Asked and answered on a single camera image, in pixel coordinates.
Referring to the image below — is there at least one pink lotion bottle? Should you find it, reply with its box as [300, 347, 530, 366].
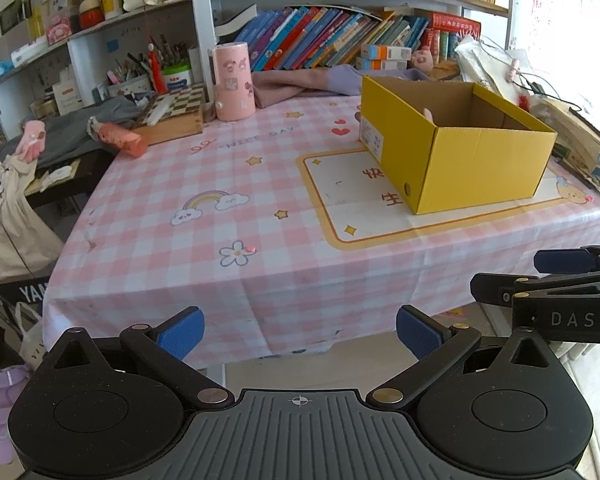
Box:
[87, 116, 148, 158]

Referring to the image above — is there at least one pink fluffy glove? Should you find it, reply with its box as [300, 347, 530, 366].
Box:
[422, 108, 434, 122]

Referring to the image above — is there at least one pink sticker cylinder container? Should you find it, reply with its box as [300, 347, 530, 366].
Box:
[211, 42, 256, 122]

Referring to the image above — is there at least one pile of papers and books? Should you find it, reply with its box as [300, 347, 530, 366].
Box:
[454, 38, 600, 192]

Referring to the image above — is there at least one beige tote bag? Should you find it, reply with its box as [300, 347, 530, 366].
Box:
[0, 155, 64, 282]

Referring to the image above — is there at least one orange blue white carton upper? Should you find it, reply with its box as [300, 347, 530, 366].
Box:
[360, 44, 412, 61]

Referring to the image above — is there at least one white shelving unit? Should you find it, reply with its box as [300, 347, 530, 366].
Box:
[0, 0, 512, 138]

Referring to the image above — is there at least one orange blue white carton lower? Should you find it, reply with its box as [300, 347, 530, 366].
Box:
[355, 58, 408, 70]

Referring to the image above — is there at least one small pink glove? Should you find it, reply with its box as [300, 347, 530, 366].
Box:
[14, 120, 46, 164]

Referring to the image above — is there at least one orange blue white carton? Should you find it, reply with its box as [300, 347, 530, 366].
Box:
[355, 58, 408, 70]
[360, 44, 412, 61]

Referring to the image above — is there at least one pink pig plush toy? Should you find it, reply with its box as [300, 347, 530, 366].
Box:
[411, 46, 434, 75]

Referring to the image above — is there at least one pink purple fleece garment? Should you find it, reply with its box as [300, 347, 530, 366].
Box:
[251, 64, 429, 108]

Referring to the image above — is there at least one grey cloth on side table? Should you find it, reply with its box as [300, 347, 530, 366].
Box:
[0, 94, 144, 172]

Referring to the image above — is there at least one row of leaning books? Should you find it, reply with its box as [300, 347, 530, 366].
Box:
[235, 6, 481, 72]

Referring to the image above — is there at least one yellow cardboard box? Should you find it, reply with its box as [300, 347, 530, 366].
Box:
[360, 76, 556, 214]

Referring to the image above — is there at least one red tassel ornament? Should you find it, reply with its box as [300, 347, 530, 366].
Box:
[148, 44, 168, 94]

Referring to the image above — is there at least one wooden chess board box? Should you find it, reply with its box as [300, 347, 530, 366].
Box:
[132, 84, 206, 145]

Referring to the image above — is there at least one pink checkered tablecloth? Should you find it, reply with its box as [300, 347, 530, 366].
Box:
[43, 98, 600, 367]

